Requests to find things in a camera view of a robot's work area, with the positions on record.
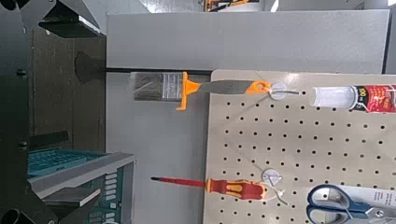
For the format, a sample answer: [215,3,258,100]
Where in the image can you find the red yellow screwdriver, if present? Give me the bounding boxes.
[150,175,269,201]

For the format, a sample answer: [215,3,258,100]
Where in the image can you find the blue scissors on white card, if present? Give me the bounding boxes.
[306,184,396,224]

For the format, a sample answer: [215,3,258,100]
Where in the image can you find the cream pegboard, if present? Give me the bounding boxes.
[202,68,396,224]

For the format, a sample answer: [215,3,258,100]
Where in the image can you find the teal grey crate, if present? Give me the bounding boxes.
[27,147,137,224]

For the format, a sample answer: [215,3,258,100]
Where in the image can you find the yellow handled paint brush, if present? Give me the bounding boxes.
[129,71,273,112]

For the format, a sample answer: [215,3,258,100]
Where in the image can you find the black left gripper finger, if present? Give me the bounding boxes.
[41,187,102,224]
[38,0,106,39]

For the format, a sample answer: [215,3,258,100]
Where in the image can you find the red white caulk tube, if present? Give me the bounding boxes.
[308,84,396,114]

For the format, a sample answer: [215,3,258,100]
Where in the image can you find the white zip tie loop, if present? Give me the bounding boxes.
[265,183,289,206]

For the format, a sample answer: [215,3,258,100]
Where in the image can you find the black base platform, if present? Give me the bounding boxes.
[29,27,106,153]

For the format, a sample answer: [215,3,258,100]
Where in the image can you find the white pegboard hook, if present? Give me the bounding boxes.
[261,168,284,188]
[269,81,301,101]

